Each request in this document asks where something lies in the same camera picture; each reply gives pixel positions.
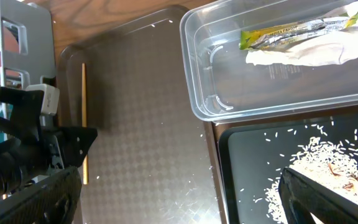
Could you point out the wooden chopstick left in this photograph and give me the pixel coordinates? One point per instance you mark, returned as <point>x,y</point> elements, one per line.
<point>84,119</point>

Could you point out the crumpled wrapper and tissue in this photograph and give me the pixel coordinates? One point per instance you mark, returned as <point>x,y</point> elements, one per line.
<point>335,48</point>

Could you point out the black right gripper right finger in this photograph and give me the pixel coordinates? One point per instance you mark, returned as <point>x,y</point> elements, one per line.
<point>303,198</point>

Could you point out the pile of rice waste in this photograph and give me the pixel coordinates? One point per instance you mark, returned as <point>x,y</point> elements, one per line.
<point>327,153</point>

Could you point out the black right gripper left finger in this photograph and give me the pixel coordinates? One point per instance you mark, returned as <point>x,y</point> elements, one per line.
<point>52,200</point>

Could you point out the grey plastic dishwasher rack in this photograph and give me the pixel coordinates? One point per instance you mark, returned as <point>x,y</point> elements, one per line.
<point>27,55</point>

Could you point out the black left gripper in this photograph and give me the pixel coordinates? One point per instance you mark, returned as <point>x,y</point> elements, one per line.
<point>34,148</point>

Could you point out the clear plastic waste bin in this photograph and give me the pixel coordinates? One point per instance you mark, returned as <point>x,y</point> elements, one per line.
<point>224,88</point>

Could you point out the black waste tray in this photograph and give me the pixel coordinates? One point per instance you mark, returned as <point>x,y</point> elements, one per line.
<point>235,164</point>

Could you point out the dark brown serving tray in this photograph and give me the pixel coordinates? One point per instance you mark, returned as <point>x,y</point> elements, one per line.
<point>151,161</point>

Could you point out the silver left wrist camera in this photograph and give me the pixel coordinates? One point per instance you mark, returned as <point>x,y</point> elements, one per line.
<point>50,99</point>

